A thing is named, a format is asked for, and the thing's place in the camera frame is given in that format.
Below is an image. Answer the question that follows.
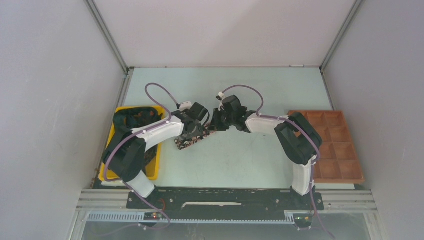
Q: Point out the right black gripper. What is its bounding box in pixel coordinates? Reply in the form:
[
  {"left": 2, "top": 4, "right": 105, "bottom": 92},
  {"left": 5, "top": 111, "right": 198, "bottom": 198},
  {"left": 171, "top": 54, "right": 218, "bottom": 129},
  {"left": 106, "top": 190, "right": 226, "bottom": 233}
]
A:
[{"left": 207, "top": 107, "right": 236, "bottom": 131}]

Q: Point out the pink rose floral tie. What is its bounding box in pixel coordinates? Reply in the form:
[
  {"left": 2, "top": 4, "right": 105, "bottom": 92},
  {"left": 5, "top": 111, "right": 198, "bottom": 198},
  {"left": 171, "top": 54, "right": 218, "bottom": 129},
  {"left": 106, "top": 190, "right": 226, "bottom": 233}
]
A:
[{"left": 174, "top": 123, "right": 216, "bottom": 150}]

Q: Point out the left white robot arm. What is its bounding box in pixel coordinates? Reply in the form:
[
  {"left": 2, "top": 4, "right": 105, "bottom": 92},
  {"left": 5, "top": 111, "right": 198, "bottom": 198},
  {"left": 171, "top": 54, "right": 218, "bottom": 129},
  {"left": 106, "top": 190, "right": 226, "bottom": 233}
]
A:
[{"left": 103, "top": 108, "right": 211, "bottom": 208}]

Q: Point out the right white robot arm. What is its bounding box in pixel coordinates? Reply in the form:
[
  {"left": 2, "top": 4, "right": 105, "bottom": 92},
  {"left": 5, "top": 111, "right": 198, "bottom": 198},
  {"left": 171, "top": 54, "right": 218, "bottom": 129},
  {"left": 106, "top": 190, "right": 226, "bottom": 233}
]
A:
[{"left": 208, "top": 108, "right": 323, "bottom": 209}]

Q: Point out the pile of dark ties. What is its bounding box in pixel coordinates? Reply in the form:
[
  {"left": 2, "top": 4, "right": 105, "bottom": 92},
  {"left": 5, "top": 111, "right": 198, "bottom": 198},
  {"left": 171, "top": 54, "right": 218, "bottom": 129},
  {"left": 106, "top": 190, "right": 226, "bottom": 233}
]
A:
[{"left": 113, "top": 106, "right": 165, "bottom": 167}]

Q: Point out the brown compartment tray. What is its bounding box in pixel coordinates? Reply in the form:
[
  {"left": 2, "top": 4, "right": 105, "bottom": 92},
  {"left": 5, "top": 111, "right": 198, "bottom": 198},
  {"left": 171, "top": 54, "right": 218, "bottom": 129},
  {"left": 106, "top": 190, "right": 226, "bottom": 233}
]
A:
[{"left": 298, "top": 110, "right": 365, "bottom": 184}]

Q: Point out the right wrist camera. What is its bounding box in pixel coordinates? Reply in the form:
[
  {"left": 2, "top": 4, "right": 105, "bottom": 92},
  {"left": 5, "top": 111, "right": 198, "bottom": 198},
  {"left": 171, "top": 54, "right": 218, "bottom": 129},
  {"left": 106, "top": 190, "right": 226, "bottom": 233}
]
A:
[{"left": 220, "top": 95, "right": 243, "bottom": 114}]

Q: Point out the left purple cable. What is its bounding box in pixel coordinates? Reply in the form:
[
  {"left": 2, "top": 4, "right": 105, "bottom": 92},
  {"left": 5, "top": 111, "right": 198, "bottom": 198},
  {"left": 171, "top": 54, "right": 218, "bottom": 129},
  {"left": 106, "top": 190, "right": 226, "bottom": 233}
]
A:
[{"left": 102, "top": 82, "right": 183, "bottom": 231}]

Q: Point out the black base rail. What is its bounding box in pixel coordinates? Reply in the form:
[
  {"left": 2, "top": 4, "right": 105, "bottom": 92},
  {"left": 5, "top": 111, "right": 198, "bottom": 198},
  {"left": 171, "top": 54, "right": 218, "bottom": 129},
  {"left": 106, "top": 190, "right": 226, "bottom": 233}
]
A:
[{"left": 126, "top": 187, "right": 325, "bottom": 220}]

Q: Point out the white slotted cable duct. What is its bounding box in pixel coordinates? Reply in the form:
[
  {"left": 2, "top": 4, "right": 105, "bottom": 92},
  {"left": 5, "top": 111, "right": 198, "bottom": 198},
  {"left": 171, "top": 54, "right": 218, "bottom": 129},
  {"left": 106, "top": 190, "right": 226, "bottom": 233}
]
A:
[{"left": 85, "top": 211, "right": 295, "bottom": 225}]

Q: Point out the aluminium frame rail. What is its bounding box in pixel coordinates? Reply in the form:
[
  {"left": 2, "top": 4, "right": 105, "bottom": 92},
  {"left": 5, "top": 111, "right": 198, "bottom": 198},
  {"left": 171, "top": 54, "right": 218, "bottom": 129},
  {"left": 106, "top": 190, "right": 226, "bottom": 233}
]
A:
[{"left": 76, "top": 189, "right": 378, "bottom": 214}]

